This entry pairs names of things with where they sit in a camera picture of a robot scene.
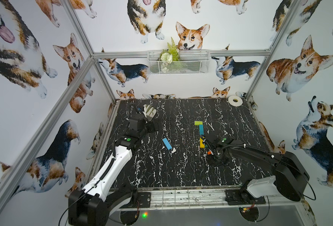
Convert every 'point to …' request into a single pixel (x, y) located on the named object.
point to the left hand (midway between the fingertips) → (153, 117)
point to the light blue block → (167, 143)
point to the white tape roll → (236, 104)
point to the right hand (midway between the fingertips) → (214, 162)
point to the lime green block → (198, 123)
